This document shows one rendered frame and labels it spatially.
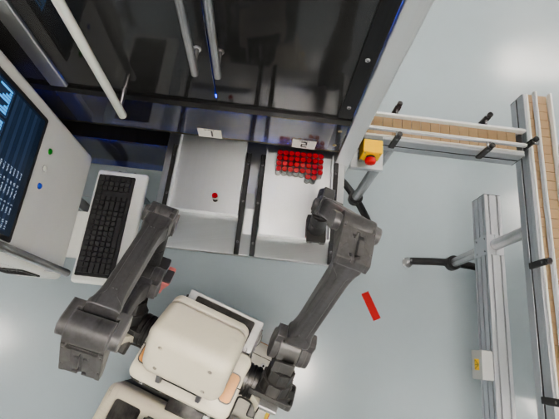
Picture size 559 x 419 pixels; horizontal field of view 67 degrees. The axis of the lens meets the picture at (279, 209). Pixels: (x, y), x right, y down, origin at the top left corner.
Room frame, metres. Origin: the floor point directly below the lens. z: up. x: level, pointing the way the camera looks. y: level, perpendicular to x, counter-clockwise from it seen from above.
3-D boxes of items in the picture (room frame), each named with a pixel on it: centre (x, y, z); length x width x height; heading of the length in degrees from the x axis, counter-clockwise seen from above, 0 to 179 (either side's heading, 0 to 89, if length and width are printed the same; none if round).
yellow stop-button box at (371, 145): (0.76, -0.29, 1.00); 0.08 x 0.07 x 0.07; 4
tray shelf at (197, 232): (0.55, 0.11, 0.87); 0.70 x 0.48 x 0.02; 94
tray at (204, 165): (0.60, 0.29, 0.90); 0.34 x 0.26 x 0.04; 4
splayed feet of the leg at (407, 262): (0.64, -1.01, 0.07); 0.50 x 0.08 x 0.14; 94
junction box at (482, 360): (0.10, -0.98, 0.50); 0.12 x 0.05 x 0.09; 4
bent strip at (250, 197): (0.46, 0.11, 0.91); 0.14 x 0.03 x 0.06; 4
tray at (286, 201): (0.57, -0.05, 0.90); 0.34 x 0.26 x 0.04; 5
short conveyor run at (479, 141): (0.93, -0.57, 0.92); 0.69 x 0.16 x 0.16; 94
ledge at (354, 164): (0.81, -0.30, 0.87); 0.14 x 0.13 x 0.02; 4
